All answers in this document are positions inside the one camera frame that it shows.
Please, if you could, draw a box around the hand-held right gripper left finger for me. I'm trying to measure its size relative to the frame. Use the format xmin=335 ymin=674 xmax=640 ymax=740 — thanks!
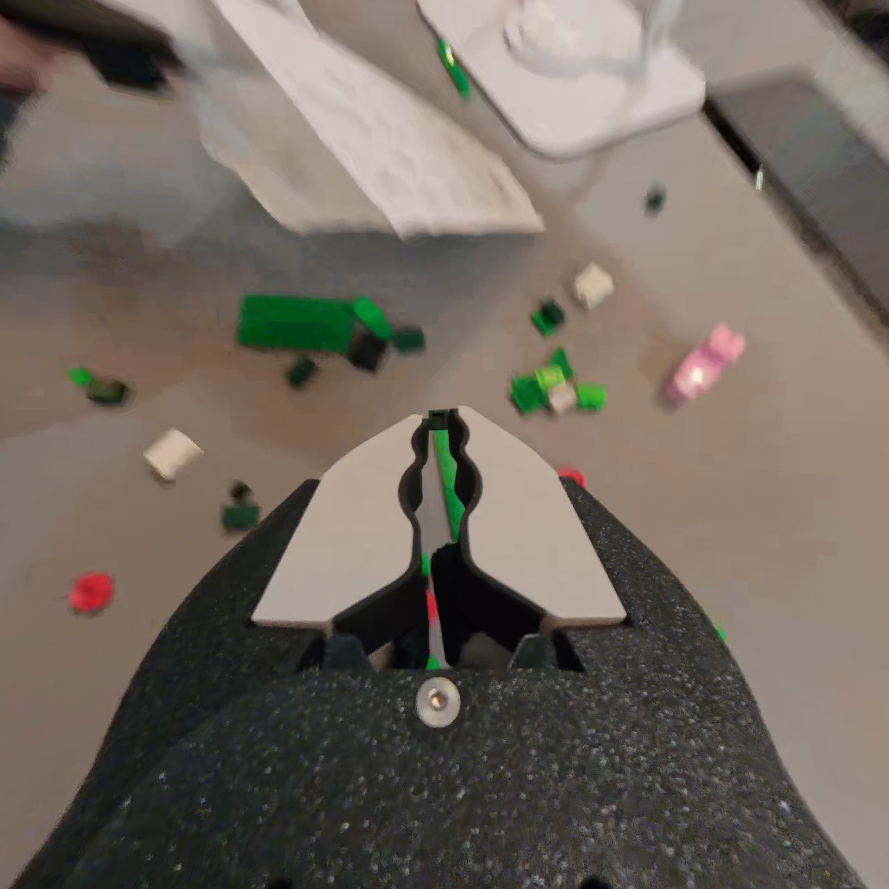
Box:
xmin=251 ymin=413 xmax=436 ymax=669

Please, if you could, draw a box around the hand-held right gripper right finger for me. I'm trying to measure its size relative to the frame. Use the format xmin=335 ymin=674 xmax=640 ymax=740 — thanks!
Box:
xmin=433 ymin=406 xmax=629 ymax=664

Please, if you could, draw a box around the white torn paper bag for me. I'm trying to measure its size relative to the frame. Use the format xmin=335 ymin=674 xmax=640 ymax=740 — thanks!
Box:
xmin=197 ymin=0 xmax=547 ymax=241

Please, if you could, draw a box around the person's left forearm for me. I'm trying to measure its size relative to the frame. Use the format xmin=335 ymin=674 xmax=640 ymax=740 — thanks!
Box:
xmin=0 ymin=28 xmax=50 ymax=95

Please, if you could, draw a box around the grey desk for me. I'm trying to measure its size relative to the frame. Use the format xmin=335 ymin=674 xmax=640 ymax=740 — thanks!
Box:
xmin=0 ymin=0 xmax=889 ymax=889

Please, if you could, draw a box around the long green plate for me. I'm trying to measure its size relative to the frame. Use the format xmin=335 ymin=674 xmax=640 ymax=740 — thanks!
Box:
xmin=431 ymin=428 xmax=467 ymax=543

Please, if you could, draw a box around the small black brick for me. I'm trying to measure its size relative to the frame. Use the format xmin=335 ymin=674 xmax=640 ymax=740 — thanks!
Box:
xmin=346 ymin=332 xmax=390 ymax=373

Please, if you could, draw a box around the cream brick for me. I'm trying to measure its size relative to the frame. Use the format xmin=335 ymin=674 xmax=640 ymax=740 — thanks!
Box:
xmin=143 ymin=428 xmax=205 ymax=482
xmin=572 ymin=262 xmax=616 ymax=311

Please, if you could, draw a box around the green brick plate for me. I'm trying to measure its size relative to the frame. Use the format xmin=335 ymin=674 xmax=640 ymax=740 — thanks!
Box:
xmin=237 ymin=294 xmax=358 ymax=352

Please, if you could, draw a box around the bright green brick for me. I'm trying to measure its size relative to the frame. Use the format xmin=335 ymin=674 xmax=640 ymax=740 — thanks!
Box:
xmin=352 ymin=296 xmax=395 ymax=342

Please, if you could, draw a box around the pink toy pig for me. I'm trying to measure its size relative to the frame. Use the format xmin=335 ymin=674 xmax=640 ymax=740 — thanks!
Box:
xmin=660 ymin=322 xmax=748 ymax=408

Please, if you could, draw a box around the red round piece left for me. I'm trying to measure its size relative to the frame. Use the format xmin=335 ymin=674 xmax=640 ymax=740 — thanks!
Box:
xmin=69 ymin=571 xmax=116 ymax=614

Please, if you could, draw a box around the narrow green plate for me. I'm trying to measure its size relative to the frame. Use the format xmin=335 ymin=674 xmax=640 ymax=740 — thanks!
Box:
xmin=435 ymin=38 xmax=472 ymax=102

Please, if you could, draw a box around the white book stand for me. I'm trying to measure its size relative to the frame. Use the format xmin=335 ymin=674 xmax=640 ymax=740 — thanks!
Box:
xmin=416 ymin=0 xmax=707 ymax=160

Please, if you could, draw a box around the green bracket plate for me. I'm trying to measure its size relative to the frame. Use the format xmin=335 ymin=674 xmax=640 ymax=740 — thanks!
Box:
xmin=510 ymin=374 xmax=550 ymax=416

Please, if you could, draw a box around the black desk cable flap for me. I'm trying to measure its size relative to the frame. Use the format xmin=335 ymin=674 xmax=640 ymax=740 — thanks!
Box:
xmin=704 ymin=75 xmax=889 ymax=322

